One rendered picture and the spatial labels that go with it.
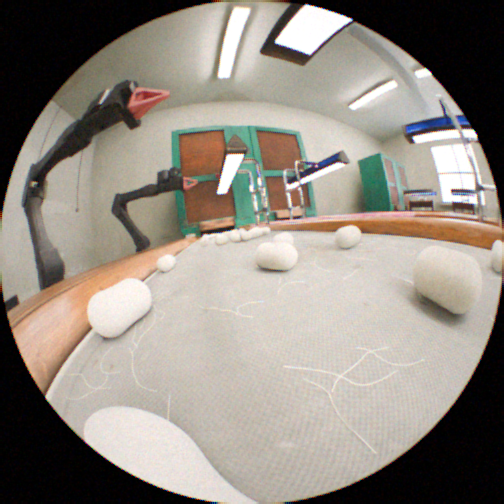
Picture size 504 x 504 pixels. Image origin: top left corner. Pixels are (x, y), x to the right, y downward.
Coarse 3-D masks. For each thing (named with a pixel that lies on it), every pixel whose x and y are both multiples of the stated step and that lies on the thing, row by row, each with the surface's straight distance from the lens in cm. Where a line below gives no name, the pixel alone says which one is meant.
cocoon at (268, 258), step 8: (264, 248) 11; (272, 248) 10; (280, 248) 10; (288, 248) 10; (256, 256) 11; (264, 256) 10; (272, 256) 10; (280, 256) 10; (288, 256) 10; (296, 256) 10; (264, 264) 11; (272, 264) 10; (280, 264) 10; (288, 264) 10
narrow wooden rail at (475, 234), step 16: (272, 224) 54; (288, 224) 43; (304, 224) 37; (320, 224) 33; (336, 224) 29; (352, 224) 27; (368, 224) 26; (384, 224) 24; (400, 224) 23; (416, 224) 23; (432, 224) 22; (448, 224) 22; (464, 224) 22; (480, 224) 24; (448, 240) 22; (464, 240) 22; (480, 240) 23; (496, 240) 24
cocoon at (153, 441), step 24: (120, 408) 3; (96, 432) 3; (120, 432) 2; (144, 432) 2; (168, 432) 3; (120, 456) 2; (144, 456) 2; (168, 456) 2; (192, 456) 3; (168, 480) 2; (192, 480) 2; (216, 480) 3
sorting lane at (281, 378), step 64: (192, 256) 26; (320, 256) 14; (384, 256) 14; (192, 320) 7; (256, 320) 6; (320, 320) 6; (384, 320) 6; (448, 320) 7; (64, 384) 8; (128, 384) 6; (192, 384) 5; (256, 384) 4; (320, 384) 4; (384, 384) 4; (448, 384) 5; (256, 448) 4; (320, 448) 4; (384, 448) 4
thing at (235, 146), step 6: (234, 138) 58; (228, 144) 56; (234, 144) 56; (240, 144) 57; (228, 150) 55; (234, 150) 55; (240, 150) 56; (246, 150) 56; (222, 162) 64; (240, 162) 65; (222, 168) 68; (222, 174) 75; (234, 174) 77; (216, 192) 108
